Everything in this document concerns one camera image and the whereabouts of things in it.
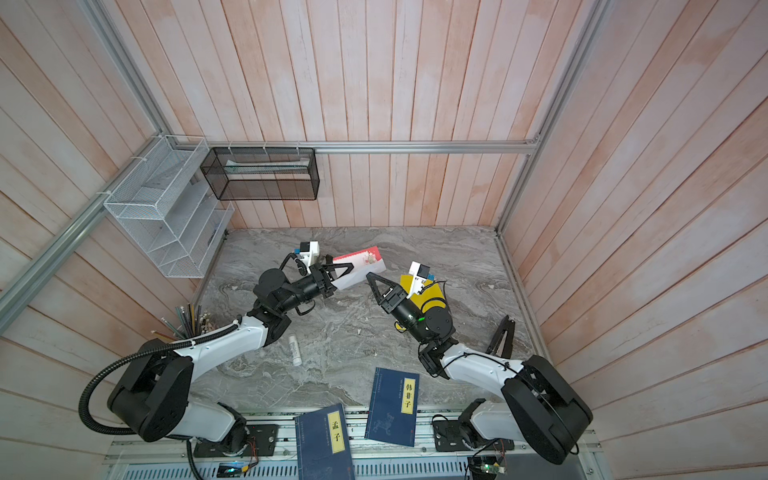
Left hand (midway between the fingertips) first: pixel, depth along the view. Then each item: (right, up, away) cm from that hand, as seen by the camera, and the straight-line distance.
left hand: (354, 272), depth 72 cm
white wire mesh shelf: (-50, +16, +6) cm, 53 cm away
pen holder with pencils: (-47, -15, +10) cm, 51 cm away
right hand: (+3, -2, -2) cm, 5 cm away
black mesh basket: (-35, +34, +31) cm, 58 cm away
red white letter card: (+2, +2, +2) cm, 4 cm away
